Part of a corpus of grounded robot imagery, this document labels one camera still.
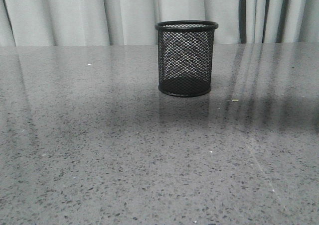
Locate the black mesh pen cup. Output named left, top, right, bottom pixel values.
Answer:
left=155, top=20, right=219, bottom=97

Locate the grey pleated curtain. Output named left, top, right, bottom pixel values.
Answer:
left=0, top=0, right=319, bottom=46

